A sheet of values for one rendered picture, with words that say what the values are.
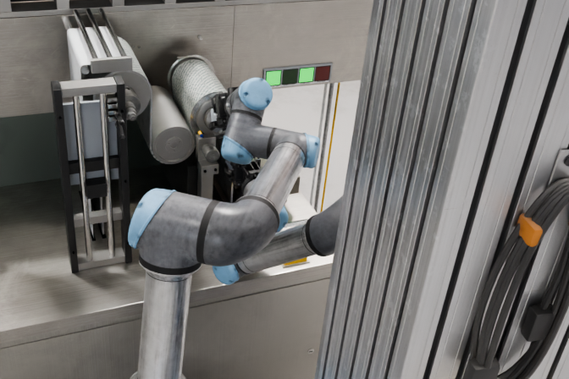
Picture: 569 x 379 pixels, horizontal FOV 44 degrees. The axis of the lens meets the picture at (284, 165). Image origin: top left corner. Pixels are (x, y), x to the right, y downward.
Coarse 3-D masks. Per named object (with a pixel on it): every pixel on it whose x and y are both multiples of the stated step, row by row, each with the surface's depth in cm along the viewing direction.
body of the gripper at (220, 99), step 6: (228, 90) 173; (234, 90) 173; (216, 96) 177; (222, 96) 178; (216, 102) 178; (222, 102) 177; (216, 108) 181; (222, 108) 177; (216, 114) 181; (222, 114) 177; (228, 114) 171; (222, 120) 177; (222, 126) 179
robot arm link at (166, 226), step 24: (168, 192) 125; (144, 216) 122; (168, 216) 122; (192, 216) 121; (144, 240) 123; (168, 240) 122; (192, 240) 121; (144, 264) 125; (168, 264) 123; (192, 264) 126; (168, 288) 127; (144, 312) 131; (168, 312) 128; (144, 336) 132; (168, 336) 130; (144, 360) 133; (168, 360) 132
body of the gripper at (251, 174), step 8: (256, 160) 192; (232, 168) 196; (240, 168) 191; (248, 168) 192; (256, 168) 191; (232, 176) 195; (240, 176) 193; (248, 176) 187; (256, 176) 189; (240, 184) 194
